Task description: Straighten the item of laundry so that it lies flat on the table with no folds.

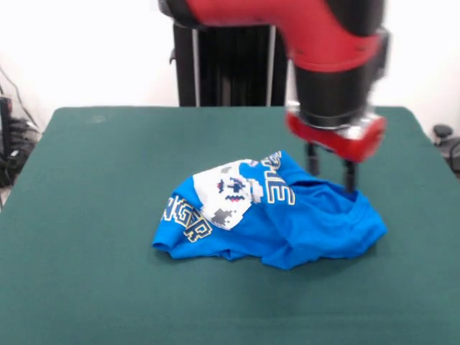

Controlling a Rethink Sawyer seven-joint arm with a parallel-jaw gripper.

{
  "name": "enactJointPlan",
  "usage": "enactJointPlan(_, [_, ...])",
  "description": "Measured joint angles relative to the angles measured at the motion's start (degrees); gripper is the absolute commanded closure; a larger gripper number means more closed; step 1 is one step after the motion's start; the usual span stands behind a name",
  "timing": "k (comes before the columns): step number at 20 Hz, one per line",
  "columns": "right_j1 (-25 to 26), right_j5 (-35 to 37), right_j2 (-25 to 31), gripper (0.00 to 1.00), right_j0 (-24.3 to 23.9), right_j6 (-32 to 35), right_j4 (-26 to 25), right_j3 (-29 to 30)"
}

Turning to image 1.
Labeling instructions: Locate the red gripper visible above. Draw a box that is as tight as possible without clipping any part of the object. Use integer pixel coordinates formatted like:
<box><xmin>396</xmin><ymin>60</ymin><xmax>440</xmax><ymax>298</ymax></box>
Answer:
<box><xmin>285</xmin><ymin>102</ymin><xmax>387</xmax><ymax>193</ymax></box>

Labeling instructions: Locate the blue printed shirt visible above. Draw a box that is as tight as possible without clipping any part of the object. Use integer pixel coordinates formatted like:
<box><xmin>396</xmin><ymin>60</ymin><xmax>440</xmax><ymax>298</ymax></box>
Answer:
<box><xmin>151</xmin><ymin>149</ymin><xmax>389</xmax><ymax>271</ymax></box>

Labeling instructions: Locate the black office chair base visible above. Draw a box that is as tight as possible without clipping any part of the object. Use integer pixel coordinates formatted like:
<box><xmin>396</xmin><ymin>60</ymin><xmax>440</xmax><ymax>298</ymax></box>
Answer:
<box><xmin>432</xmin><ymin>124</ymin><xmax>460</xmax><ymax>180</ymax></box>

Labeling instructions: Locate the dark green table cloth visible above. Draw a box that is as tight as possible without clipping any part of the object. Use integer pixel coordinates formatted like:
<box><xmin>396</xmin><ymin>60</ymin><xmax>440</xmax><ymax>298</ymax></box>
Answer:
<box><xmin>0</xmin><ymin>105</ymin><xmax>460</xmax><ymax>345</ymax></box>

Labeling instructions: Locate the black box device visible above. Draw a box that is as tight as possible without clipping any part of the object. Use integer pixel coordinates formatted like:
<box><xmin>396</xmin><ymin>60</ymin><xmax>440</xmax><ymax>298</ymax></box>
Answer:
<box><xmin>0</xmin><ymin>96</ymin><xmax>14</xmax><ymax>156</ymax></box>

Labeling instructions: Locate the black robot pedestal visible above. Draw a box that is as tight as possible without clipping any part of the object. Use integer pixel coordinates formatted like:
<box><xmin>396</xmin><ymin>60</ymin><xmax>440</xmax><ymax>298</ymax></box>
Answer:
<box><xmin>168</xmin><ymin>19</ymin><xmax>289</xmax><ymax>107</ymax></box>

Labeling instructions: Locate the black cable tangle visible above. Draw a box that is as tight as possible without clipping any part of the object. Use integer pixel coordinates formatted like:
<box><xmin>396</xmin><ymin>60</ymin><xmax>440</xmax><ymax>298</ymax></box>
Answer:
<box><xmin>0</xmin><ymin>66</ymin><xmax>42</xmax><ymax>188</ymax></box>

